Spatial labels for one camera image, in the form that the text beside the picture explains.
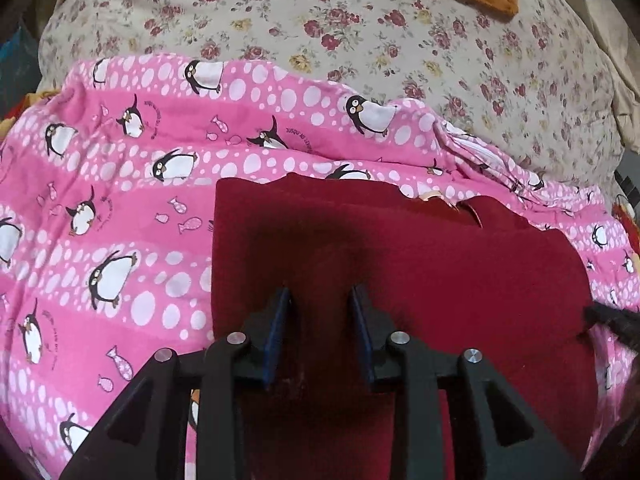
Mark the floral beige pillow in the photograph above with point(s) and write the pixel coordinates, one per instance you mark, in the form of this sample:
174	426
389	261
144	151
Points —
350	35

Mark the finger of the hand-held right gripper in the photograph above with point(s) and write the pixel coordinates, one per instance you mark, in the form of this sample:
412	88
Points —
612	325

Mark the beige cloth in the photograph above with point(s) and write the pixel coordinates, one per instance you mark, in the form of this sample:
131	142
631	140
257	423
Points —
617	60

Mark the blue plastic bag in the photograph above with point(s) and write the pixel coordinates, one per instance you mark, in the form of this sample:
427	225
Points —
17	60

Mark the red yellow printed cloth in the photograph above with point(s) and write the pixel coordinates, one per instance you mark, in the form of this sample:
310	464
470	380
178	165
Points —
629	230

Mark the dark red garment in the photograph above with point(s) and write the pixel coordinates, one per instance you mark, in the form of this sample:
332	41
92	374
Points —
425	260

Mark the pink penguin print blanket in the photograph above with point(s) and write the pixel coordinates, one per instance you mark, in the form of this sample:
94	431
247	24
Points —
115	195

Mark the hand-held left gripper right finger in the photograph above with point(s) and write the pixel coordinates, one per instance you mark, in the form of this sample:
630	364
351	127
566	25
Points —
361	332

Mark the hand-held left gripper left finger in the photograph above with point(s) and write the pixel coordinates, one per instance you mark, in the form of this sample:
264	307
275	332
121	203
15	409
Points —
278	332

